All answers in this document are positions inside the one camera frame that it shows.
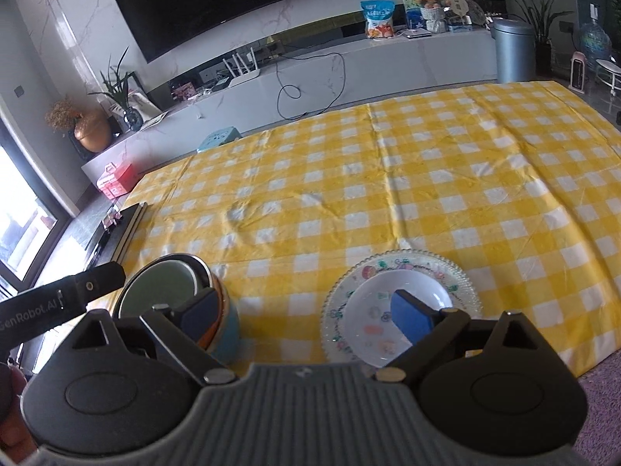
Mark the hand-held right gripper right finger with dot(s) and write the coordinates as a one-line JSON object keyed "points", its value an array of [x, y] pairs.
{"points": [[410, 318]]}

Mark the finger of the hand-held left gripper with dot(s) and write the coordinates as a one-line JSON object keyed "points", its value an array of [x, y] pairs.
{"points": [[94, 282]]}

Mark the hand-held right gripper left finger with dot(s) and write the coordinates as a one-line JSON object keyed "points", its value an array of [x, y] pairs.
{"points": [[201, 313]]}

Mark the steel bowl with orange outside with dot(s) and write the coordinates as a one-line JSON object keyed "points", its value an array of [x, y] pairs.
{"points": [[222, 307]]}

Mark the small white plate with stickers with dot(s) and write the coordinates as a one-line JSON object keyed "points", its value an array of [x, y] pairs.
{"points": [[373, 301]]}

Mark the pale green ceramic bowl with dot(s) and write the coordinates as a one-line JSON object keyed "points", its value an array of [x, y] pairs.
{"points": [[155, 281]]}

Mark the clear glass plate with stickers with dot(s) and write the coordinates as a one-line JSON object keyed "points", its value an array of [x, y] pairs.
{"points": [[339, 310]]}

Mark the person's left hand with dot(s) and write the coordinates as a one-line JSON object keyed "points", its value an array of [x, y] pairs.
{"points": [[13, 398]]}

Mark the black flat case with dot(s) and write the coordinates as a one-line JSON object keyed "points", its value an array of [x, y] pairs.
{"points": [[123, 238]]}

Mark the small pink toy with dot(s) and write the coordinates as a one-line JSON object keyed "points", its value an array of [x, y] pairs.
{"points": [[111, 218]]}

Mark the pink box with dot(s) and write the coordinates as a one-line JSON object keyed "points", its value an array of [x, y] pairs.
{"points": [[116, 180]]}

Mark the yellow checked tablecloth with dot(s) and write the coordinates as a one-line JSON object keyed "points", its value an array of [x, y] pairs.
{"points": [[388, 179]]}

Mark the copper round vase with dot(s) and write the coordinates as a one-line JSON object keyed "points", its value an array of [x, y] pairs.
{"points": [[93, 133]]}

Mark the blue glass vase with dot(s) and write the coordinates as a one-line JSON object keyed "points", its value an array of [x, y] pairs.
{"points": [[132, 120]]}

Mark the dried yellow flowers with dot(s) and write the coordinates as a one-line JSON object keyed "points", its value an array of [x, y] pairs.
{"points": [[62, 115]]}

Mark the light blue stool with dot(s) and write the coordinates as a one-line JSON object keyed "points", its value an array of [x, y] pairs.
{"points": [[219, 138]]}

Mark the white framed picture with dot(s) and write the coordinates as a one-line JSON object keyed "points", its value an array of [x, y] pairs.
{"points": [[148, 109]]}

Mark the green leafy plant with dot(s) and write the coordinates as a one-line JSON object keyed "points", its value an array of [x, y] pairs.
{"points": [[119, 87]]}

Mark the pink card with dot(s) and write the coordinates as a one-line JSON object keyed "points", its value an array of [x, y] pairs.
{"points": [[182, 91]]}

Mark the white router with antennas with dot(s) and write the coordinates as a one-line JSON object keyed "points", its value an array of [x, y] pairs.
{"points": [[245, 78]]}

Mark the white television cabinet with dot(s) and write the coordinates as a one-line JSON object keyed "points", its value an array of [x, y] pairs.
{"points": [[388, 65]]}

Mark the grey round trash can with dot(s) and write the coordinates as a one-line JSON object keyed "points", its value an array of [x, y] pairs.
{"points": [[513, 53]]}

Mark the silver flat device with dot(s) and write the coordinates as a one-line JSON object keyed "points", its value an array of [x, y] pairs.
{"points": [[417, 34]]}

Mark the pink and white heater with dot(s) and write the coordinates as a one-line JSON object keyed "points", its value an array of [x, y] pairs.
{"points": [[578, 72]]}

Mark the blue and orange snack bag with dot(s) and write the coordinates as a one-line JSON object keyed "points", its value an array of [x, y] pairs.
{"points": [[378, 19]]}

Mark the black television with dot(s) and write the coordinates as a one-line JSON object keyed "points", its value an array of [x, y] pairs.
{"points": [[213, 5]]}

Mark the teddy bear in basket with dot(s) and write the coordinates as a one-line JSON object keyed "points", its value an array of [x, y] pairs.
{"points": [[431, 7]]}

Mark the white round side table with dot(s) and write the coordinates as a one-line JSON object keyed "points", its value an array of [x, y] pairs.
{"points": [[610, 75]]}

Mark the white hand fan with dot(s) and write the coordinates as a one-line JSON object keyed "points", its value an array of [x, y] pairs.
{"points": [[463, 7]]}

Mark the tall potted plant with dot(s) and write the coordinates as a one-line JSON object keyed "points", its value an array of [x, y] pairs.
{"points": [[543, 24]]}

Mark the blue water bottle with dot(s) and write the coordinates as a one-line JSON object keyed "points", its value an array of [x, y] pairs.
{"points": [[596, 43]]}

